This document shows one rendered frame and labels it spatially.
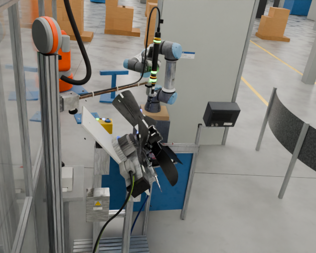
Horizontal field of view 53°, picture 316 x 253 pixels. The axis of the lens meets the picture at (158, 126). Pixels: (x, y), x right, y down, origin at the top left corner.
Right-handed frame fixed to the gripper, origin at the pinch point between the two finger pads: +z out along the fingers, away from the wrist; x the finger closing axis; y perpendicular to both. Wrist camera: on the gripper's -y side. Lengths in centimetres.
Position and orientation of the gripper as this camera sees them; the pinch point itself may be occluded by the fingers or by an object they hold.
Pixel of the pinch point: (155, 65)
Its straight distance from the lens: 200.1
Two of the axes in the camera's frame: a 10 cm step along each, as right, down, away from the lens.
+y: -1.1, 8.9, 4.5
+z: 1.9, 4.7, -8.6
